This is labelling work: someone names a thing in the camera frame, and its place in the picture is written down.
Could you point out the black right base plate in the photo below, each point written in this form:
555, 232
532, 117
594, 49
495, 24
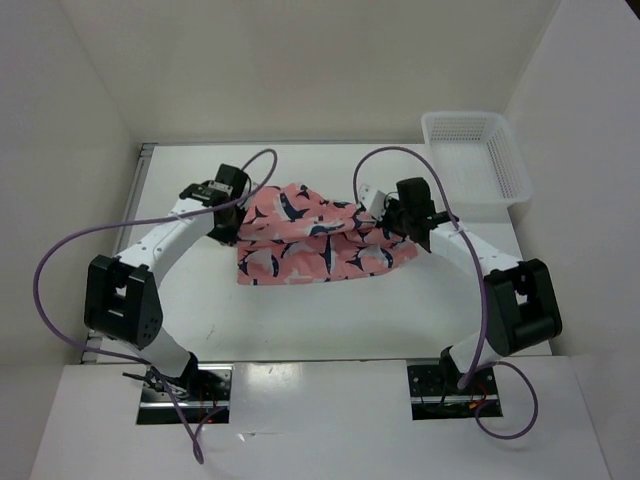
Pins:
432, 399

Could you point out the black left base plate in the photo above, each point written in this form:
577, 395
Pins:
209, 406

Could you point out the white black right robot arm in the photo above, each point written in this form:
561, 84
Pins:
519, 308

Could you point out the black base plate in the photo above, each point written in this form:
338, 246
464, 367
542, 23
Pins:
209, 406
432, 399

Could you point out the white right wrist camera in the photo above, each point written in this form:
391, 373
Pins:
373, 201

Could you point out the white plastic laundry basket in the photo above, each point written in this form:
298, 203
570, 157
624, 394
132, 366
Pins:
477, 158

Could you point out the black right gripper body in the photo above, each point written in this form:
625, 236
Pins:
396, 218

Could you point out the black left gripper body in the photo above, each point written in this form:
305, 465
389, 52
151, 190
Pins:
227, 231

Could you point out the pink shark print shorts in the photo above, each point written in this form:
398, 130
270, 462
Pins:
292, 235

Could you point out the aluminium table frame rail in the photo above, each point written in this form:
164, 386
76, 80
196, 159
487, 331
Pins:
98, 346

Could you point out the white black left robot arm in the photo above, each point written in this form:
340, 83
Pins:
122, 294

